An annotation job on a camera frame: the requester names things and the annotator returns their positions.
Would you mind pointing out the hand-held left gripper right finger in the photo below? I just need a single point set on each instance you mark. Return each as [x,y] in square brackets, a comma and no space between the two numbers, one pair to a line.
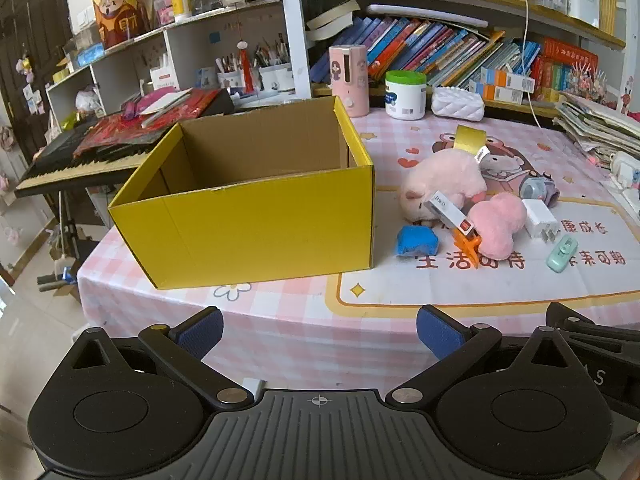
[441,332]

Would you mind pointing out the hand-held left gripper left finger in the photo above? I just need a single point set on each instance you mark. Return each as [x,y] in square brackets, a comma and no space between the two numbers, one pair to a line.
[201,334]

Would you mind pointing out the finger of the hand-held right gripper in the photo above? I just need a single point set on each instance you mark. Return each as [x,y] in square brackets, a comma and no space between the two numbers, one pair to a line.
[605,342]
[575,314]

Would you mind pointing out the yellow cardboard box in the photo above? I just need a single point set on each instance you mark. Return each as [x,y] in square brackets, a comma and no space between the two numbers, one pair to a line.
[250,230]

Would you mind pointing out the blue purple toy truck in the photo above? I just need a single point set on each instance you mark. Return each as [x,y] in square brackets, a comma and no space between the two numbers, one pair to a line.
[537,190]

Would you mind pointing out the mint green toy car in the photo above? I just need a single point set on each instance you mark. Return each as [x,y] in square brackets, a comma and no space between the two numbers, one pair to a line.
[562,254]

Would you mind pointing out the orange plastic clip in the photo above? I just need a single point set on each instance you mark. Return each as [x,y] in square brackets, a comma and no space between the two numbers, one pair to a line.
[468,251]

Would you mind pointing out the pink checked printed tablecloth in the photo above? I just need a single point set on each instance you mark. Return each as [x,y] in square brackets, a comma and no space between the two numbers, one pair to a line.
[300,320]

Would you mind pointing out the white charger plug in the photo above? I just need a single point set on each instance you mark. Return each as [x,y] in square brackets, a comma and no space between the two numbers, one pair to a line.
[540,220]

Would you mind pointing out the pink plush heart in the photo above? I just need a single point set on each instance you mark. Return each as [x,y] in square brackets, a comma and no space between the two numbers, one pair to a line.
[495,225]

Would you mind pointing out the small white red box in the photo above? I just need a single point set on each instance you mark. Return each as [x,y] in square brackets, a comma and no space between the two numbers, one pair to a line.
[450,212]

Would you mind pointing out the white power strip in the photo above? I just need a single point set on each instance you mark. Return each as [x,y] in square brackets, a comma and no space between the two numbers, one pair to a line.
[625,170]

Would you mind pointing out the pink plush pig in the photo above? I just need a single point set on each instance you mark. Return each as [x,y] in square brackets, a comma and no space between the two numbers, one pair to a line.
[445,175]

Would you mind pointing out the black keyboard stand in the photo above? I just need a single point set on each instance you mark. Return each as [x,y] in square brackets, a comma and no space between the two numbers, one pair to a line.
[70,240]

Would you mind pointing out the stack of magazines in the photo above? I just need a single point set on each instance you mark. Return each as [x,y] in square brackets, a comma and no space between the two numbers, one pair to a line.
[595,127]

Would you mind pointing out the gold tape roll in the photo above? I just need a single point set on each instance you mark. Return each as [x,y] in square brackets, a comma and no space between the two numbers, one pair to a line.
[470,140]

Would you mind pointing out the red glossy papers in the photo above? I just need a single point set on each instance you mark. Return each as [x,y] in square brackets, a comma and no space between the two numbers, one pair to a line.
[125,132]

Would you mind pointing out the black electronic keyboard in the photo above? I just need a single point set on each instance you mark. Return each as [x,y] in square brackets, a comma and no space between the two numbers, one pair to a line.
[60,167]

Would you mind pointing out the white quilted pouch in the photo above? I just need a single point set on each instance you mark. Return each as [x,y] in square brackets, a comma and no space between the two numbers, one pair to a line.
[457,105]

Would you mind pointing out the pink flower decoration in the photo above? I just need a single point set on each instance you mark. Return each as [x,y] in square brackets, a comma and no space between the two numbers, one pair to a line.
[585,82]

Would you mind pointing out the orange white carton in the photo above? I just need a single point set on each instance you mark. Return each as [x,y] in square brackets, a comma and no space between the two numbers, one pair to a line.
[497,94]
[507,79]

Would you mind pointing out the white jar green lid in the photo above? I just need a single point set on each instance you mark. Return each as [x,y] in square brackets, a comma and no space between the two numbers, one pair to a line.
[405,97]

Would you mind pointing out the white pen cup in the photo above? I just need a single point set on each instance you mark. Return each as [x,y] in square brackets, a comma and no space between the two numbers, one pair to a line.
[272,77]
[230,79]

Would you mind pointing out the red boxed book set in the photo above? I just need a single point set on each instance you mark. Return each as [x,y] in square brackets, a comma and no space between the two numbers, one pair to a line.
[565,57]

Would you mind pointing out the white box red label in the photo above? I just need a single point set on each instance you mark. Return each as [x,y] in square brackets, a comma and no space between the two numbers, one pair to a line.
[163,80]

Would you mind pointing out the pink cylindrical dispenser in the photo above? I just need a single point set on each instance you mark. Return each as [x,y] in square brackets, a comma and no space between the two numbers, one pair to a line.
[348,80]

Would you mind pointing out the row of colourful books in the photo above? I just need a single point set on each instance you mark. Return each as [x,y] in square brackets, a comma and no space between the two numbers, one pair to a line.
[425,45]

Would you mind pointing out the white shelf unit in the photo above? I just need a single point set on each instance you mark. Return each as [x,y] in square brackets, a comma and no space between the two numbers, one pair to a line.
[180,45]

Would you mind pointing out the white storage box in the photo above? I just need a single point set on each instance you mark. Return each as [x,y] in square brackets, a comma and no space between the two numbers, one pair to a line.
[582,5]

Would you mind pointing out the wooden bookshelf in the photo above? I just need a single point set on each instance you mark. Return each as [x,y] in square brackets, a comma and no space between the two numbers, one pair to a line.
[525,7]

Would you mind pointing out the orange fortune figure box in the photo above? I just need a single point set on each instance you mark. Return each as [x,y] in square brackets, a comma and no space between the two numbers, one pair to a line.
[120,15]

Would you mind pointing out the white bottle yellow label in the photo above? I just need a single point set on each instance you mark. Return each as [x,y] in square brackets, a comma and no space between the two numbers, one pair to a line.
[180,4]

